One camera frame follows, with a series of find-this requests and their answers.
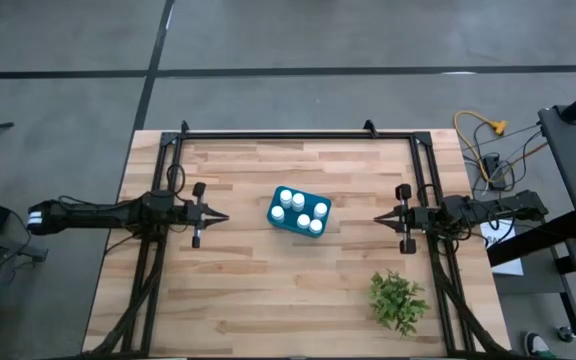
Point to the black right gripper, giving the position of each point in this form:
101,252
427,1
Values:
415,219

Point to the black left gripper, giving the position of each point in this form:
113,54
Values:
197,217

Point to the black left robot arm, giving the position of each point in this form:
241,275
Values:
93,216

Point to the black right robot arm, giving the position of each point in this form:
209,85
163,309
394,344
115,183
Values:
508,205

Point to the teal plastic basket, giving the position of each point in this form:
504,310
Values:
290,229

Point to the green artificial plant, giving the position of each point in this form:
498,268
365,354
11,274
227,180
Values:
395,300

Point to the black power strip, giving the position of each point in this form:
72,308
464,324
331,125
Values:
495,172

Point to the white paper sheet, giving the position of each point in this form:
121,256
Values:
505,235

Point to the person's shoe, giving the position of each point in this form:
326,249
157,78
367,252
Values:
535,345

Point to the black metal stand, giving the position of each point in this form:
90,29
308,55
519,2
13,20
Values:
18,248

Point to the black caster wheel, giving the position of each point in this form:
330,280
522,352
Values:
565,333

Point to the black aluminium table frame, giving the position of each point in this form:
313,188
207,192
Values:
293,135

